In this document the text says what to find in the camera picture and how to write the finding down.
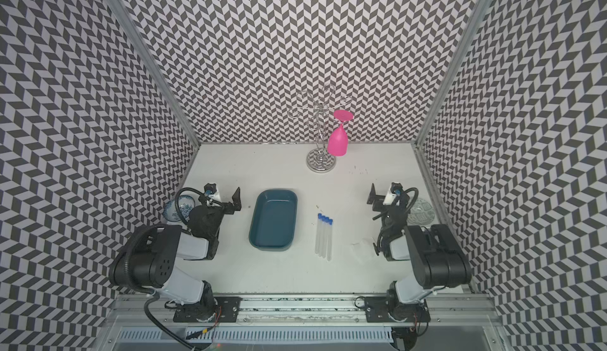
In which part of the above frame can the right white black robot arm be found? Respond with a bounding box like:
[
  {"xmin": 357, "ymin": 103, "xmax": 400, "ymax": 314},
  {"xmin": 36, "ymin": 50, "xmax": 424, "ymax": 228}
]
[{"xmin": 364, "ymin": 183, "xmax": 472, "ymax": 325}]

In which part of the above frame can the teal rectangular plastic tray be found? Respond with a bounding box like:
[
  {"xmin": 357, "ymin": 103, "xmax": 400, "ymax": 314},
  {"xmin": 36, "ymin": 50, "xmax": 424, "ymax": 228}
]
[{"xmin": 248, "ymin": 189, "xmax": 298, "ymax": 251}]

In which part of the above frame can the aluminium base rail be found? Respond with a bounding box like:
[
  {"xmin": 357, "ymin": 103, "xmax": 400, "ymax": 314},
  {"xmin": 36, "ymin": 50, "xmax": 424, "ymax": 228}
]
[{"xmin": 95, "ymin": 294, "xmax": 509, "ymax": 350}]

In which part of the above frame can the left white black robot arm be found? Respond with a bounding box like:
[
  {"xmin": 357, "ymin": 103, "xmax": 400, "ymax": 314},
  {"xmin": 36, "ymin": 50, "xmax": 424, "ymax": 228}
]
[{"xmin": 108, "ymin": 184, "xmax": 242, "ymax": 325}]

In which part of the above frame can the chrome wire glass rack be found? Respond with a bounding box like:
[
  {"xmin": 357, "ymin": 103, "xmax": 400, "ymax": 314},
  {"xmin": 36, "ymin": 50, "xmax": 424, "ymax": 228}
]
[{"xmin": 287, "ymin": 85, "xmax": 352, "ymax": 174}]

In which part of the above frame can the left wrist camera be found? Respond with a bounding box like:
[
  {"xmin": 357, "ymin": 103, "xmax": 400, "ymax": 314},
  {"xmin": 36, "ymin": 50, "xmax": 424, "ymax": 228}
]
[{"xmin": 203, "ymin": 183, "xmax": 222, "ymax": 207}]

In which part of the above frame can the blue patterned small bowl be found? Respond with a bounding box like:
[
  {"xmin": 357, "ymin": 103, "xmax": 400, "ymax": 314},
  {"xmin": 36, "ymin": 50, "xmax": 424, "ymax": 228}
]
[{"xmin": 163, "ymin": 195, "xmax": 196, "ymax": 222}]

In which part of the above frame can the blue capped test tube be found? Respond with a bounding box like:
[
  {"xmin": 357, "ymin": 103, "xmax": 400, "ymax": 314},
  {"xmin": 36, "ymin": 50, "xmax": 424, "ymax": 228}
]
[
  {"xmin": 315, "ymin": 213, "xmax": 323, "ymax": 256},
  {"xmin": 325, "ymin": 218, "xmax": 333, "ymax": 261},
  {"xmin": 320, "ymin": 216, "xmax": 328, "ymax": 259}
]

